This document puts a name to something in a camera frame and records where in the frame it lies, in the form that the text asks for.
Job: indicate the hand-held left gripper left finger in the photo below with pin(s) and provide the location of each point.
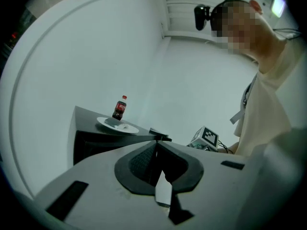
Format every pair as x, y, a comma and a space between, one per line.
96, 176

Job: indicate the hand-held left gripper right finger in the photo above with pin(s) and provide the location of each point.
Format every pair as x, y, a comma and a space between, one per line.
216, 183

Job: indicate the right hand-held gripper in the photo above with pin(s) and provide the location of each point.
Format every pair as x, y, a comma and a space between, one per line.
207, 135

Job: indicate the white plate of food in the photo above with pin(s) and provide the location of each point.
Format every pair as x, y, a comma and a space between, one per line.
112, 128

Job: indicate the person's right forearm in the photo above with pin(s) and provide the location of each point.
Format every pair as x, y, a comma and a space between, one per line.
232, 149

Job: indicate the person's cream t-shirt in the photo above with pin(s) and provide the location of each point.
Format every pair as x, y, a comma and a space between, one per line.
261, 109

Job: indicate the cola bottle with red cap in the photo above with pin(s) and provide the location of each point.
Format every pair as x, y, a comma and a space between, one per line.
119, 109

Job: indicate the person's head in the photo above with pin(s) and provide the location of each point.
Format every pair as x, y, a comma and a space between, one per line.
242, 25

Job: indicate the ceiling light panel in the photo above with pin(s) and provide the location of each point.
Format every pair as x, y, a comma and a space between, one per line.
278, 5

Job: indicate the black head camera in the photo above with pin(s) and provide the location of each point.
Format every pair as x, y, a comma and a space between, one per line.
200, 17

